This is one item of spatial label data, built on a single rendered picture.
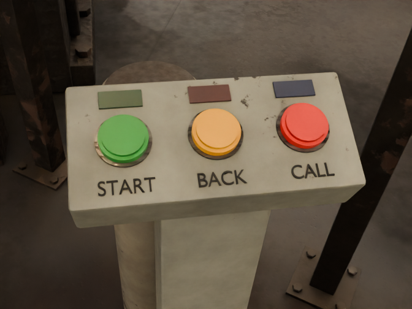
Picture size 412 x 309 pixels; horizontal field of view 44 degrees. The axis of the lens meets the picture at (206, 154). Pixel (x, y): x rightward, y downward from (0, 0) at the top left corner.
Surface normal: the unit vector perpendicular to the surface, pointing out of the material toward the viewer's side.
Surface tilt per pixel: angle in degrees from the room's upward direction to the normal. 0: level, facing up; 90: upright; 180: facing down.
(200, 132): 20
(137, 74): 0
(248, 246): 90
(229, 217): 90
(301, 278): 0
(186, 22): 0
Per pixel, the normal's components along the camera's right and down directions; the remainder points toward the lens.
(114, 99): 0.11, -0.40
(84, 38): 0.06, -0.69
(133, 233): -0.38, 0.65
